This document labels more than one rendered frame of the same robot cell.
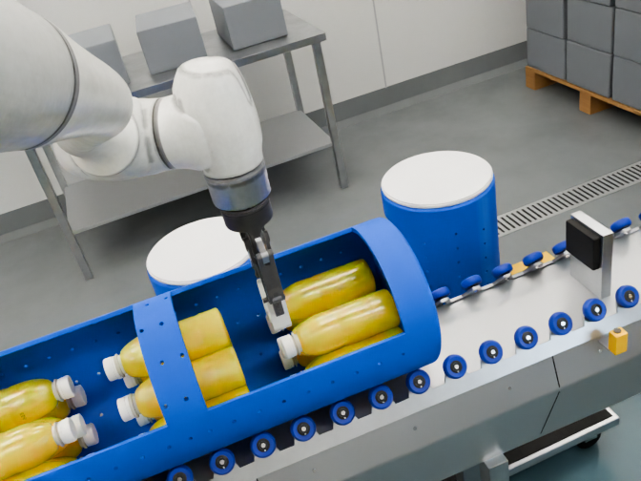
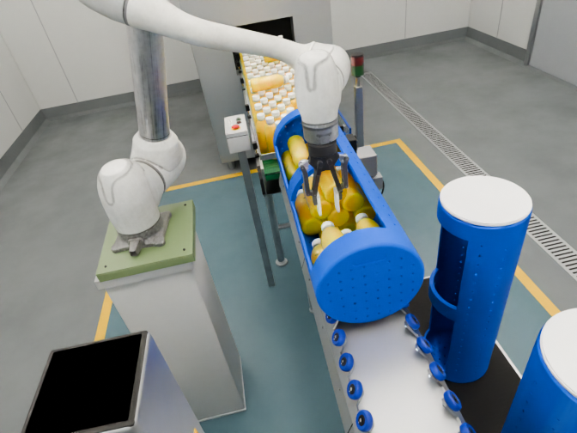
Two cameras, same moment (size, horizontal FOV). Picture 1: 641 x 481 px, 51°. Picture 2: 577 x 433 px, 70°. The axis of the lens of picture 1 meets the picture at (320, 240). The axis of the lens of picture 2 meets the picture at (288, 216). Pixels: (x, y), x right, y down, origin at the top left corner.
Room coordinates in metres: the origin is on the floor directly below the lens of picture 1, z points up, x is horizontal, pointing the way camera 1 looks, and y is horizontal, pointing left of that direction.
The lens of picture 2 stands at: (0.93, -0.86, 1.89)
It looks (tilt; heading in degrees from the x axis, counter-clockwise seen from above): 37 degrees down; 99
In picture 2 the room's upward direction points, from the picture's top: 10 degrees counter-clockwise
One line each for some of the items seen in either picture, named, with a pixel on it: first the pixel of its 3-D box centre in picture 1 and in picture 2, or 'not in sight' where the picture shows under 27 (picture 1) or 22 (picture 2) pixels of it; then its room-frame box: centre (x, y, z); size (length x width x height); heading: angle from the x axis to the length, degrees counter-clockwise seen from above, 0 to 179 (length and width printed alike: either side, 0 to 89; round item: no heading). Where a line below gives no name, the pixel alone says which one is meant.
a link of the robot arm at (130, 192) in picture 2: not in sight; (128, 192); (0.24, 0.23, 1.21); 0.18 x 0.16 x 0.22; 77
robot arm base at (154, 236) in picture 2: not in sight; (139, 229); (0.24, 0.20, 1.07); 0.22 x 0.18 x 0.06; 97
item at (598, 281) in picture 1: (587, 256); not in sight; (1.08, -0.52, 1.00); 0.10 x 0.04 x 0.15; 12
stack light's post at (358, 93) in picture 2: not in sight; (361, 176); (1.07, 1.23, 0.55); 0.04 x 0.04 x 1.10; 12
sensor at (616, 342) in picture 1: (608, 332); not in sight; (0.94, -0.50, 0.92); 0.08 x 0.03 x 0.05; 12
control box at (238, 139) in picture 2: not in sight; (237, 132); (0.47, 0.92, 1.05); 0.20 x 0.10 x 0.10; 102
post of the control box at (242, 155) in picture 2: not in sight; (258, 222); (0.47, 0.92, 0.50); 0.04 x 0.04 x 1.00; 12
